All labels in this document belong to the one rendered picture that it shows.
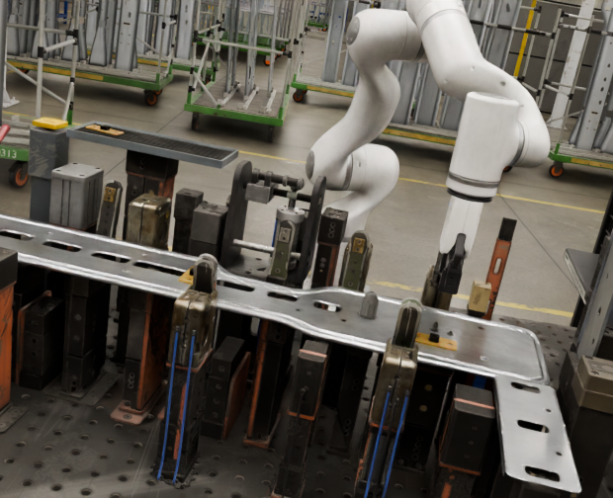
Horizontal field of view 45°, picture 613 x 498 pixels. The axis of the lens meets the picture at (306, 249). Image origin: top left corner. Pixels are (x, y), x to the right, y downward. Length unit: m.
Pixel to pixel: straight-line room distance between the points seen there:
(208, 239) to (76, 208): 0.28
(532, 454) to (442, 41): 0.69
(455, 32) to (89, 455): 0.99
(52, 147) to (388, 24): 0.82
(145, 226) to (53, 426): 0.43
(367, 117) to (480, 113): 0.53
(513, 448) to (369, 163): 0.91
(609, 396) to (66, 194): 1.11
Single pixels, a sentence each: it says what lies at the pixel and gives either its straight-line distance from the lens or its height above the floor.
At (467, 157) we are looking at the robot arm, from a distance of 1.21.
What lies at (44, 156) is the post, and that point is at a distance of 1.85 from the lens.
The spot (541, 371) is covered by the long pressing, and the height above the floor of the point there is 1.00.
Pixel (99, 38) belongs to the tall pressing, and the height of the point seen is 0.62.
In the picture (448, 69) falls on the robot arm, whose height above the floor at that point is 1.46.
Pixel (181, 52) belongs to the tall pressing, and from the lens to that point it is 10.84.
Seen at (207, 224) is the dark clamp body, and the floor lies 1.05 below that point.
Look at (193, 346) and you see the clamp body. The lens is 1.23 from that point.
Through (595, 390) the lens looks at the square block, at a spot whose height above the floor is 1.03.
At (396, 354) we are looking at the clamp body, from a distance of 1.16.
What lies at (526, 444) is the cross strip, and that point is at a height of 1.00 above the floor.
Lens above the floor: 1.55
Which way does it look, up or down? 19 degrees down
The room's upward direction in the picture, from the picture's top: 10 degrees clockwise
